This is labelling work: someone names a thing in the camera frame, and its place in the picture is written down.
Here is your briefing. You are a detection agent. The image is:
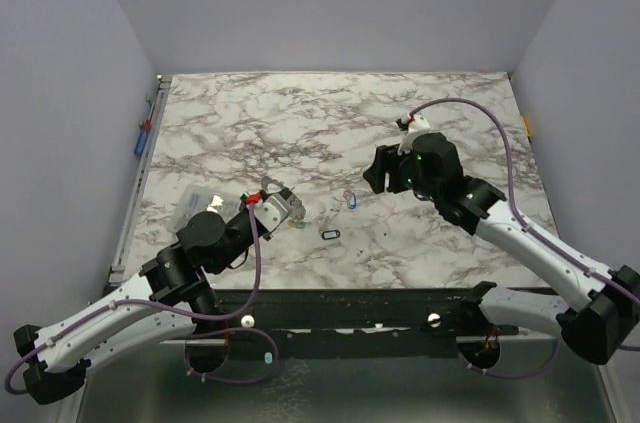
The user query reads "blue red wall clamp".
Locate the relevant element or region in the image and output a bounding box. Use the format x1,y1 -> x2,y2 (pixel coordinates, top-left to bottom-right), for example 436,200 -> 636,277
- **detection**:
133,95 -> 155,159

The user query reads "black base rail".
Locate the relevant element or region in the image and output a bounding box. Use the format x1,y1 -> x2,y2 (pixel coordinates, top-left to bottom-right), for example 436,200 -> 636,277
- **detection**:
164,285 -> 521,360

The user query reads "clear plastic parts box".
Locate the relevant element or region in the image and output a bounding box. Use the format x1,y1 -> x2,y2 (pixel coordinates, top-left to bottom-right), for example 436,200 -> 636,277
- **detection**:
168,184 -> 241,234

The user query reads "steel key organizer plate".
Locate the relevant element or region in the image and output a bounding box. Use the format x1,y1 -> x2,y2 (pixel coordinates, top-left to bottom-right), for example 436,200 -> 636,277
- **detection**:
260,176 -> 306,221

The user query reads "blue tag key on plate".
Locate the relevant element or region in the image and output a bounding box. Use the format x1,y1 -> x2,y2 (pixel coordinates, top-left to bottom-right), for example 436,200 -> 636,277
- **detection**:
344,190 -> 358,210

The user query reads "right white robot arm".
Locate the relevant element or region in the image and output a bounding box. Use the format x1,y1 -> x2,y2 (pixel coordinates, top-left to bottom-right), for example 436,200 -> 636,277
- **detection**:
363,132 -> 639,365

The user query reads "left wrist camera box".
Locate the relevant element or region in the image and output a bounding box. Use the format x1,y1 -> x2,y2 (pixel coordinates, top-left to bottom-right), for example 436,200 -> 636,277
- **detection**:
241,191 -> 288,240

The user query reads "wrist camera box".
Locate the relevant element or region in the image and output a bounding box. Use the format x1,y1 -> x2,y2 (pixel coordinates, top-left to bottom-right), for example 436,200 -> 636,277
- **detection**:
396,113 -> 431,155
241,191 -> 288,240

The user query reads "green tag key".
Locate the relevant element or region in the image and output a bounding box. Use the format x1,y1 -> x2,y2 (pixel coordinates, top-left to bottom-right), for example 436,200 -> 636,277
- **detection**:
289,220 -> 306,230

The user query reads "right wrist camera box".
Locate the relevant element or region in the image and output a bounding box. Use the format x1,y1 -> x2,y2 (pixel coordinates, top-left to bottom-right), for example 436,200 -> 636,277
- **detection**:
396,113 -> 431,155

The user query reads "black key ring tag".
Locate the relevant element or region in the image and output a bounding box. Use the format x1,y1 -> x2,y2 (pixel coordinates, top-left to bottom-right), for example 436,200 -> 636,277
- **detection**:
320,230 -> 341,241

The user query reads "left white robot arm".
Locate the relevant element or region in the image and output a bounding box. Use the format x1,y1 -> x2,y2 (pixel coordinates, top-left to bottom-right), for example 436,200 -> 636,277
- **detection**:
4,194 -> 290,405

